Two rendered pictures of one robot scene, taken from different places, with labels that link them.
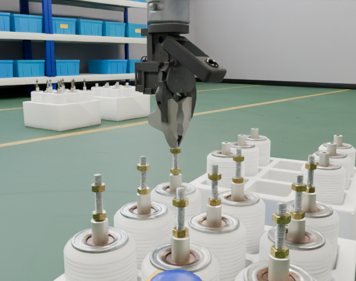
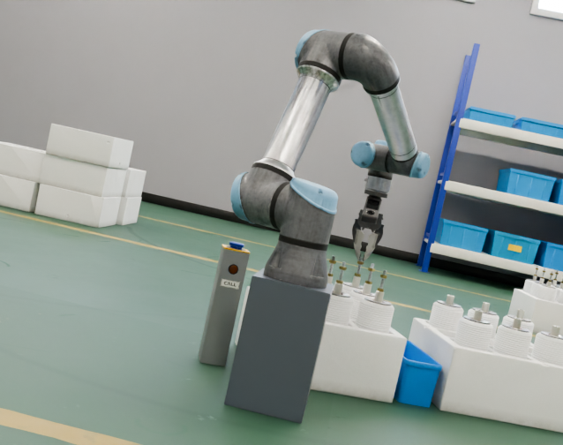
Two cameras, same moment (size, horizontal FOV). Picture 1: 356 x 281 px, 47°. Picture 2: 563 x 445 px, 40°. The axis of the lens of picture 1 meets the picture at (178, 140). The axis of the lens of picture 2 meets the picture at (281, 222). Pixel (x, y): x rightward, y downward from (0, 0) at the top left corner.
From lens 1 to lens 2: 1.95 m
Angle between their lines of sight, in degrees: 54
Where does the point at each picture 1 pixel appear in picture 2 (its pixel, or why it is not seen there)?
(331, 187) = (463, 332)
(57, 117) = (531, 313)
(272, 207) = (433, 338)
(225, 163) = (436, 306)
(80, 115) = not seen: outside the picture
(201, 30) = not seen: outside the picture
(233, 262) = not seen: hidden behind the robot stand
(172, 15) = (370, 185)
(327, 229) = (368, 307)
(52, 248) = not seen: hidden behind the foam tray
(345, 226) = (450, 357)
